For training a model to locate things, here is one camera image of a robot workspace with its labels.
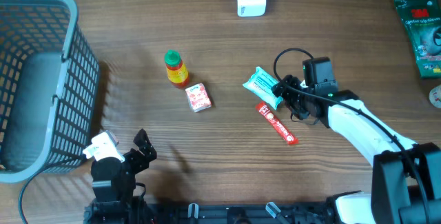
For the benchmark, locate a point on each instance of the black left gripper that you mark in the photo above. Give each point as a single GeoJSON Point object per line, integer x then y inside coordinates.
{"type": "Point", "coordinates": [142, 163]}

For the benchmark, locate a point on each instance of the orange Kleenex tissue pack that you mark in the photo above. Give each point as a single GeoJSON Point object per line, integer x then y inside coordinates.
{"type": "Point", "coordinates": [198, 97]}

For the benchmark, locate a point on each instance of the green lid Knorr jar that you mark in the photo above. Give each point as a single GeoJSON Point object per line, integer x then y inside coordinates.
{"type": "Point", "coordinates": [435, 96]}

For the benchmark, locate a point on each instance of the grey plastic shopping basket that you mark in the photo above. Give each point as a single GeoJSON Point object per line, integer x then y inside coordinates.
{"type": "Point", "coordinates": [49, 81]}

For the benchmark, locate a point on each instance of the mint green wipes pack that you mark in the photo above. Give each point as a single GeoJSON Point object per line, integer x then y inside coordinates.
{"type": "Point", "coordinates": [261, 83]}

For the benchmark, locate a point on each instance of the green 3M gloves package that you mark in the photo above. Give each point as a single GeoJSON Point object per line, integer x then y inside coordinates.
{"type": "Point", "coordinates": [421, 20]}

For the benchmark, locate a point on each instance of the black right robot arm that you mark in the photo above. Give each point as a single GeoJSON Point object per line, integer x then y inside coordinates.
{"type": "Point", "coordinates": [405, 184]}

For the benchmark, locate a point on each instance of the red Nescafe sachet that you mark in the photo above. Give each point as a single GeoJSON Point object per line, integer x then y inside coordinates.
{"type": "Point", "coordinates": [275, 122]}

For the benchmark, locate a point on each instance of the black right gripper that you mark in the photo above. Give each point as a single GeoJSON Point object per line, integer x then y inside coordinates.
{"type": "Point", "coordinates": [300, 111]}

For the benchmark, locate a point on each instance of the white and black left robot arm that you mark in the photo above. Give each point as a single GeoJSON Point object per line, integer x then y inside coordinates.
{"type": "Point", "coordinates": [114, 180]}

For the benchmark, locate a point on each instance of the red sauce bottle green cap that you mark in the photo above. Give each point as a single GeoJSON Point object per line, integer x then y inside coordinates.
{"type": "Point", "coordinates": [176, 70]}

